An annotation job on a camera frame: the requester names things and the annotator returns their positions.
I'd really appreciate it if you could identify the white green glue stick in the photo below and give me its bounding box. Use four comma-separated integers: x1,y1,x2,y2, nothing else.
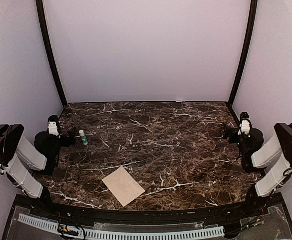
79,129,88,146

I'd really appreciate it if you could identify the beige paper envelope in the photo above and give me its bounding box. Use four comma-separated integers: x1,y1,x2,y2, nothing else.
102,166,145,207

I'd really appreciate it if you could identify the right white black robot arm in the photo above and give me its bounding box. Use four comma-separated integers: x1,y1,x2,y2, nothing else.
223,119,292,217

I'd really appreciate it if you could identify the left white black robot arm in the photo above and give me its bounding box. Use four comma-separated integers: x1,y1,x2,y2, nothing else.
0,124,76,199

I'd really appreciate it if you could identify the black curved front rail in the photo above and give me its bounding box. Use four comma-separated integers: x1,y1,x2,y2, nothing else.
10,193,290,226

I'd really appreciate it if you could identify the small circuit board with wires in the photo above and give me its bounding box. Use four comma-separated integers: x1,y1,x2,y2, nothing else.
57,224,79,237

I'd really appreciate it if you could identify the white slotted cable duct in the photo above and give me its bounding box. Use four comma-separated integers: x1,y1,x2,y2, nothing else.
18,214,225,240

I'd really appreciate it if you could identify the right black frame post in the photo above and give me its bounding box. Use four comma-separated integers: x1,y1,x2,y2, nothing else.
227,0,258,109

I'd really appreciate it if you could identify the black frame post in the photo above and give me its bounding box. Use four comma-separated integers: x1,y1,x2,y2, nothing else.
227,0,258,109
35,0,68,108

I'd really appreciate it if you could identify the left black frame post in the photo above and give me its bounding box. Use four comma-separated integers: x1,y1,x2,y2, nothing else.
35,0,68,108

